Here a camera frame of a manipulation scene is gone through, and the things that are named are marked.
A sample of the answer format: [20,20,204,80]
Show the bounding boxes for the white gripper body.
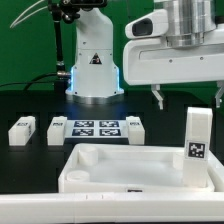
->
[123,33,224,85]

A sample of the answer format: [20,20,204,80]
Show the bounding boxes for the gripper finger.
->
[215,80,224,108]
[151,84,164,110]

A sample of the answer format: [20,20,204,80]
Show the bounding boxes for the white desk top tray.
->
[58,143,224,193]

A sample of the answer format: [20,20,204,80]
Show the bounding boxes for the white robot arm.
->
[66,0,224,103]

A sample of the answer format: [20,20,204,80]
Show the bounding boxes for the fiducial marker sheet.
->
[65,120,128,138]

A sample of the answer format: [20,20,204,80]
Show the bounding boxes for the black camera stand pole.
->
[47,0,80,94]

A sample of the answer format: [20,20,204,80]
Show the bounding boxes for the black cable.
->
[0,72,59,91]

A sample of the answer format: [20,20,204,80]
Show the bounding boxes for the white front rail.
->
[0,192,224,224]

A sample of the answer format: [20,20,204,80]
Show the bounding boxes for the white cables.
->
[9,0,50,30]

